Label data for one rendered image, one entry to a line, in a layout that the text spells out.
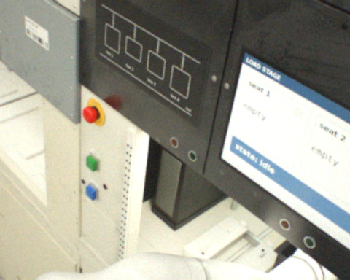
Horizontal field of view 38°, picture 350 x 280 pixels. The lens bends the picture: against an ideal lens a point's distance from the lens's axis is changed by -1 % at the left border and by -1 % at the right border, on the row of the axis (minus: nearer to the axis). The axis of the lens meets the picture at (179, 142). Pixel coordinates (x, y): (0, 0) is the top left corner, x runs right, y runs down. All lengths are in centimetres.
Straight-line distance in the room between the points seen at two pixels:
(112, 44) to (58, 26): 19
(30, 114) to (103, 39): 102
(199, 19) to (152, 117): 26
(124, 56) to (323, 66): 44
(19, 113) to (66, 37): 91
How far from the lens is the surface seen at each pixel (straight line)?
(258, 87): 80
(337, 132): 75
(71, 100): 125
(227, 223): 160
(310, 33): 73
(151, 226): 159
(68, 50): 118
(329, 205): 81
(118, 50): 104
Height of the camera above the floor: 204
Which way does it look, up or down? 38 degrees down
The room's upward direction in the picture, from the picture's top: 9 degrees clockwise
